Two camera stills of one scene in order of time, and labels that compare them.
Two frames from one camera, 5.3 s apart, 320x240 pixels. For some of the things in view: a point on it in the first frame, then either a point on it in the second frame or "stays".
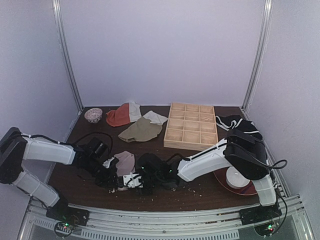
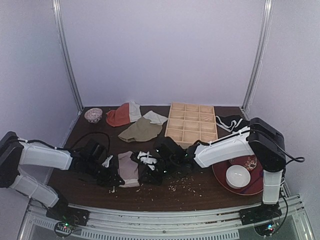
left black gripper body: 110,180 stays
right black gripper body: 146,182 -> 146,172
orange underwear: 126,113 stays
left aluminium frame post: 64,42 stays
